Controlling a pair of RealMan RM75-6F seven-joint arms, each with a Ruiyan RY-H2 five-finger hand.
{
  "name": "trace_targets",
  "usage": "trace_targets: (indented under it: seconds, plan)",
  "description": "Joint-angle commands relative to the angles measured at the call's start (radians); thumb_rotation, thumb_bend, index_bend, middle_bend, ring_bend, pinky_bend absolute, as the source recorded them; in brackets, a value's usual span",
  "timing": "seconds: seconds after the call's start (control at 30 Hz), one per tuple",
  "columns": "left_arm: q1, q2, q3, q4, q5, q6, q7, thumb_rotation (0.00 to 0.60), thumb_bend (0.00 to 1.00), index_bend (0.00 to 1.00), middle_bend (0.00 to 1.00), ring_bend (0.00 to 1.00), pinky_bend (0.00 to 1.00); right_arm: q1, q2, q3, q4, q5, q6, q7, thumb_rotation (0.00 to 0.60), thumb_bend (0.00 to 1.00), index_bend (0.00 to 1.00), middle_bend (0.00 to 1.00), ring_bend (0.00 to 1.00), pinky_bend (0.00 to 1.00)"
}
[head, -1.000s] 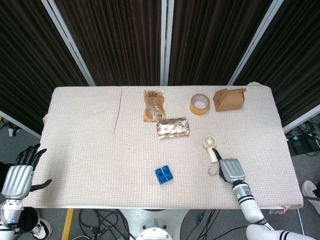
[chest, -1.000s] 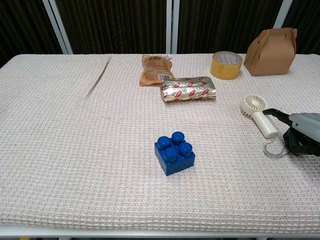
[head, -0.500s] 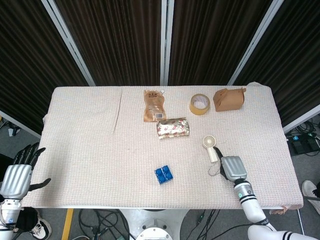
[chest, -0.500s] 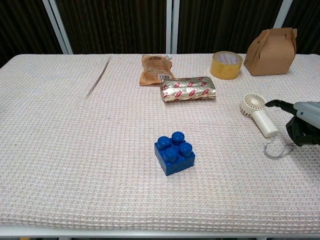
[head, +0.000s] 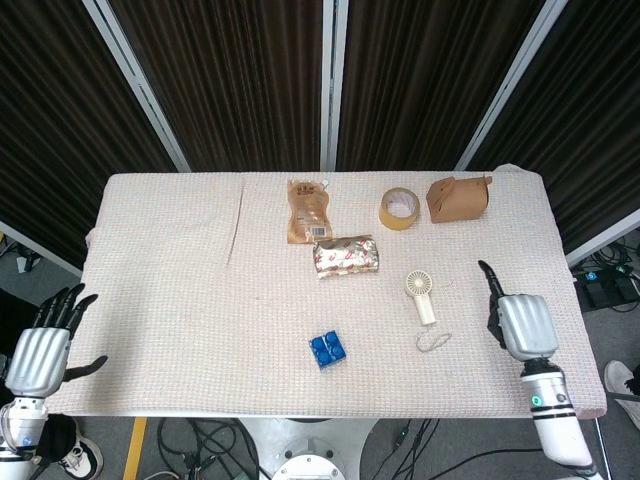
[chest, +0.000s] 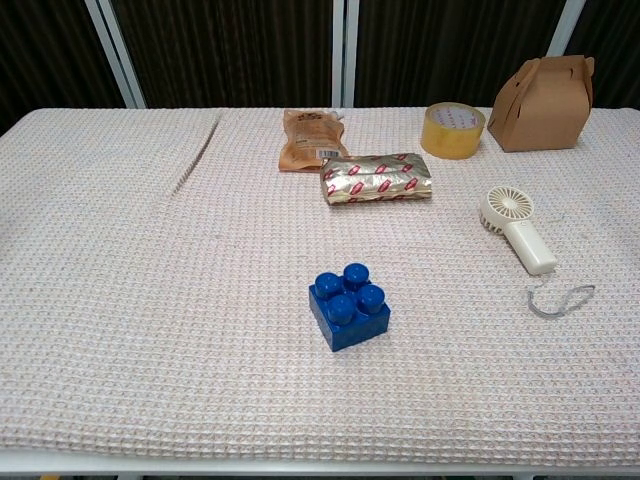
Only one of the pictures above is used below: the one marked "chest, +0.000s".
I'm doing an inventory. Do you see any blue toy building block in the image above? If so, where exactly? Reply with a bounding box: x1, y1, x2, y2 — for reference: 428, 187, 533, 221
308, 262, 393, 354

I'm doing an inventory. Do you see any yellow packing tape roll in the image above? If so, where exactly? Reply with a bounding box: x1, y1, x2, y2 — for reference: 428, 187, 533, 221
419, 102, 487, 161

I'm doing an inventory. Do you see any brown spout pouch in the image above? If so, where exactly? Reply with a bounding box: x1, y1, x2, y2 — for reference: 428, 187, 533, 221
278, 109, 349, 174

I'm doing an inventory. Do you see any white waffle weave tablecloth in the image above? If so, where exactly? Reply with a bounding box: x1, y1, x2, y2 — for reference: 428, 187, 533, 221
0, 105, 640, 464

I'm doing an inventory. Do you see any white handheld fan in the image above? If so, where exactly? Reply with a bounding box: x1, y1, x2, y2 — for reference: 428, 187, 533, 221
480, 185, 559, 276

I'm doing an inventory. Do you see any gold foil snack package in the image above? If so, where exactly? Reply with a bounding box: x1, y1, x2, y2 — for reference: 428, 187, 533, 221
319, 152, 434, 207

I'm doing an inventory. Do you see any thin grey cable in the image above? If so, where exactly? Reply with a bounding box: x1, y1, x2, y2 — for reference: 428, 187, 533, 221
526, 284, 597, 318

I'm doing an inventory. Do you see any brown kraft paper box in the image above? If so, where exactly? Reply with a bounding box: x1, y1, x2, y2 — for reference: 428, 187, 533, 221
487, 54, 596, 153

